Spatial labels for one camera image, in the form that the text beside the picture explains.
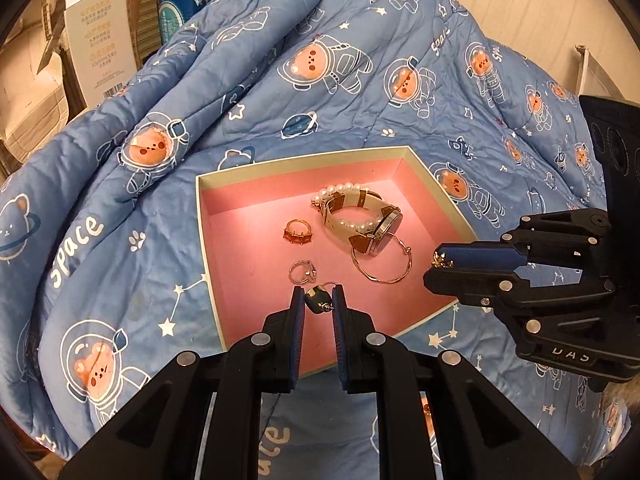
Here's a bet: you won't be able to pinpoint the pale green box pink lining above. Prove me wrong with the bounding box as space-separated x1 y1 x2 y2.
195 145 479 379

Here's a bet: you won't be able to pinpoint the silver wristwatch brown strap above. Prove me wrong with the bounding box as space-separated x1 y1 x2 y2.
320 187 404 257

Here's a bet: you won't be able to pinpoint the blue tissue pack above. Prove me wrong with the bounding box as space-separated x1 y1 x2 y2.
157 0 212 49

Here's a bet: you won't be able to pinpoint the white pearl bracelet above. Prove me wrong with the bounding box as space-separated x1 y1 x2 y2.
312 181 387 242

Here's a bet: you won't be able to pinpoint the dark green pendant earring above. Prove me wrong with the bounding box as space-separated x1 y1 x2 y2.
304 282 335 313

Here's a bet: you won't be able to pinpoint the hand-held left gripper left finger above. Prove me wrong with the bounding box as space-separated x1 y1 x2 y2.
60 286 307 480

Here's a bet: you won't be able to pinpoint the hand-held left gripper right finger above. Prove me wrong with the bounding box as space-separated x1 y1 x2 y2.
333 284 577 480

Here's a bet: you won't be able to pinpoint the gold ring orange stones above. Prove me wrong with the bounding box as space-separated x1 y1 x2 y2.
282 218 315 247

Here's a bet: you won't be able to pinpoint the tall white carton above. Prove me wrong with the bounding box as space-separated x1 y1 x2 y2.
63 0 144 107

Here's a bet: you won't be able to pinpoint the louvred wardrobe doors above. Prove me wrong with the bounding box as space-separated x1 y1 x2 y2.
120 0 201 69

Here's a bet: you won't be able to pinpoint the thin rose gold bangle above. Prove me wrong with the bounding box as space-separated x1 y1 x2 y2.
351 234 414 285

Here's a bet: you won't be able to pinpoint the blue astronaut bear printed blanket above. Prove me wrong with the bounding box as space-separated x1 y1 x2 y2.
0 0 637 480

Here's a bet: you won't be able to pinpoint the silver ring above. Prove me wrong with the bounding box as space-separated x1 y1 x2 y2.
288 259 319 284

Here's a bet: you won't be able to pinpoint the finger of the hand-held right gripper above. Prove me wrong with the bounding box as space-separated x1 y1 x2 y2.
423 269 618 312
434 208 612 268

